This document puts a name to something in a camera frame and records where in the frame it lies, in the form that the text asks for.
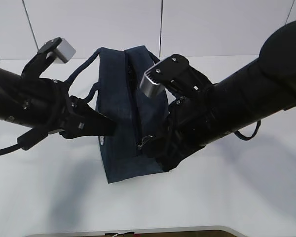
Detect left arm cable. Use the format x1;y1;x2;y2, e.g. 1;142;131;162
0;128;50;158

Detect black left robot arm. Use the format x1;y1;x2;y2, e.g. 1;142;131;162
0;53;116;143

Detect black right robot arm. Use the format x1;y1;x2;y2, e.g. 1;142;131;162
140;20;296;172

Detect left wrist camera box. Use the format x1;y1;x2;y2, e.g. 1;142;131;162
21;37;76;77

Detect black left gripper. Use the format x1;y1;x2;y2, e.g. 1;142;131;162
22;78;116;138

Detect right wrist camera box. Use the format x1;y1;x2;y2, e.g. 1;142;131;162
140;54;214;100

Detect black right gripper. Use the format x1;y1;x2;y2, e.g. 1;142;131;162
142;98;217;172

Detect metal zipper pull ring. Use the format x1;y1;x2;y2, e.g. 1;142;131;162
137;135;154;151

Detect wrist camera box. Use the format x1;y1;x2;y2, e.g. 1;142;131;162
21;37;76;77
140;54;214;100

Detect navy blue lunch bag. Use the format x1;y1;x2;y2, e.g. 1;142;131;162
69;45;168;183

